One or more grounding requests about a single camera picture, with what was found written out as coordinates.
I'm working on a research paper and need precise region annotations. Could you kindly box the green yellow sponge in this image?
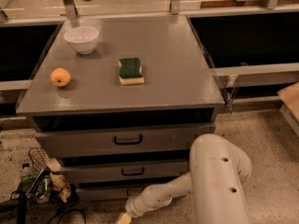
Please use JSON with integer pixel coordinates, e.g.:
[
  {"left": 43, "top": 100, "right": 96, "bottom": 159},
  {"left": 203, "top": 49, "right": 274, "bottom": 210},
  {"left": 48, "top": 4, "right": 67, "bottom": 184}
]
[{"left": 119, "top": 57, "right": 144, "bottom": 86}]

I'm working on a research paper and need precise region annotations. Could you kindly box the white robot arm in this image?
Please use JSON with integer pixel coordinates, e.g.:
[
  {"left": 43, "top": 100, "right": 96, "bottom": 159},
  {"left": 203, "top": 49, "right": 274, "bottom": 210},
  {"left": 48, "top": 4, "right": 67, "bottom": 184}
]
[{"left": 116, "top": 134, "right": 252, "bottom": 224}]

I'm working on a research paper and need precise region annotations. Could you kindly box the grey bottom drawer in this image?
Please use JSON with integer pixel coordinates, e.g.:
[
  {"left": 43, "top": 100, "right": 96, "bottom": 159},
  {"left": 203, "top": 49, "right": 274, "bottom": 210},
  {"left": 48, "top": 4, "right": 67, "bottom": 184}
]
[{"left": 75, "top": 177, "right": 181, "bottom": 203}]

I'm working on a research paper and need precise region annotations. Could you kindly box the clear plastic bottle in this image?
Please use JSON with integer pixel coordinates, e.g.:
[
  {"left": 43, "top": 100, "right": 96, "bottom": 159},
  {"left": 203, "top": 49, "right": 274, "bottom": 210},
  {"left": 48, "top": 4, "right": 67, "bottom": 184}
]
[{"left": 21, "top": 163, "right": 32, "bottom": 180}]

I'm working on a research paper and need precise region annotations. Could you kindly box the grey drawer cabinet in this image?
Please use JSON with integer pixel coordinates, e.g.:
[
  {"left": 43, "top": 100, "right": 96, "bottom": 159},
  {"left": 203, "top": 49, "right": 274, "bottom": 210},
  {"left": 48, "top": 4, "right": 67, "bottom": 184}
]
[{"left": 15, "top": 15, "right": 225, "bottom": 203}]

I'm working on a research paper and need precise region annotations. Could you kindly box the grey middle drawer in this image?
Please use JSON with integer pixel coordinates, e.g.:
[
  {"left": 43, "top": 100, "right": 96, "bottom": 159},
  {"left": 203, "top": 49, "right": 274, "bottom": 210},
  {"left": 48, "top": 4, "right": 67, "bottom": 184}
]
[{"left": 61, "top": 159, "right": 189, "bottom": 184}]

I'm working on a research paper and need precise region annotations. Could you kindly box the brown cardboard box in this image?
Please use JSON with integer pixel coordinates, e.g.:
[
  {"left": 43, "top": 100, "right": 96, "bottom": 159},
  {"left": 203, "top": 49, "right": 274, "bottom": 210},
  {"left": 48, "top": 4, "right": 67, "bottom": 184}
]
[{"left": 278, "top": 82, "right": 299, "bottom": 136}]

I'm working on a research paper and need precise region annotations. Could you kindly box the metal post left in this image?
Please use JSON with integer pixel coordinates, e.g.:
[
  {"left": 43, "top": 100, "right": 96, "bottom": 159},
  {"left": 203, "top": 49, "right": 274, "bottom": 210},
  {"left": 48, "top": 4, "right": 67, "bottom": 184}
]
[{"left": 63, "top": 0, "right": 78, "bottom": 20}]

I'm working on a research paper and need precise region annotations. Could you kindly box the grey top drawer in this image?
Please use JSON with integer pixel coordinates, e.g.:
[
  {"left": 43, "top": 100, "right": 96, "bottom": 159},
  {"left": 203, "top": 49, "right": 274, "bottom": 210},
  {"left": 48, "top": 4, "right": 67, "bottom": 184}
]
[{"left": 36, "top": 123, "right": 216, "bottom": 158}]

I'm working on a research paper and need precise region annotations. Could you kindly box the orange fruit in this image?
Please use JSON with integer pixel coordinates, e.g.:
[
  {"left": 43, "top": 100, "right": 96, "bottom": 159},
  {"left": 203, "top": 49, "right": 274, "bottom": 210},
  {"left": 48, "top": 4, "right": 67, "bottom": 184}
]
[{"left": 50, "top": 68, "right": 71, "bottom": 88}]

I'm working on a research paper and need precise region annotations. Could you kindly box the black wire basket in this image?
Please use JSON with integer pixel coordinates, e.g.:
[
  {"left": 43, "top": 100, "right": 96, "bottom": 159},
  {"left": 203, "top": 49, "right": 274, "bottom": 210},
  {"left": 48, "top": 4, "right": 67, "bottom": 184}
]
[{"left": 28, "top": 147, "right": 48, "bottom": 173}]

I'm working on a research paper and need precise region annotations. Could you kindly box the grey drawer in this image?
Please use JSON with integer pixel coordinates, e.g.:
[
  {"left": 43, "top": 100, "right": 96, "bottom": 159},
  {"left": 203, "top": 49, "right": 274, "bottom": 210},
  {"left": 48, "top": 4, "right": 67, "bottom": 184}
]
[
  {"left": 61, "top": 159, "right": 189, "bottom": 184},
  {"left": 75, "top": 177, "right": 181, "bottom": 203},
  {"left": 36, "top": 123, "right": 216, "bottom": 158}
]

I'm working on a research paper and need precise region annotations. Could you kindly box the black cable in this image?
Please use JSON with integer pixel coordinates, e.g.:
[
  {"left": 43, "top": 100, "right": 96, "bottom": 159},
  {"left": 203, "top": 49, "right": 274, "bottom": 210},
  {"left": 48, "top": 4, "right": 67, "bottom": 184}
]
[{"left": 46, "top": 203, "right": 87, "bottom": 224}]

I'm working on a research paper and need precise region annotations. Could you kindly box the green snack bag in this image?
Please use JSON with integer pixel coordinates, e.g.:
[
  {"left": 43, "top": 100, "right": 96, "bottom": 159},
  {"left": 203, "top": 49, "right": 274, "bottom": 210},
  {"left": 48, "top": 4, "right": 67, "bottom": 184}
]
[{"left": 17, "top": 175, "right": 51, "bottom": 203}]

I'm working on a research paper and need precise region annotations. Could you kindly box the white ceramic bowl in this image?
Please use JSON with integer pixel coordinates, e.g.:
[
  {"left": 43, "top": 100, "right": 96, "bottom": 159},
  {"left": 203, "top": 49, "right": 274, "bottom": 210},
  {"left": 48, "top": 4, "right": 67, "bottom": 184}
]
[{"left": 64, "top": 26, "right": 99, "bottom": 54}]

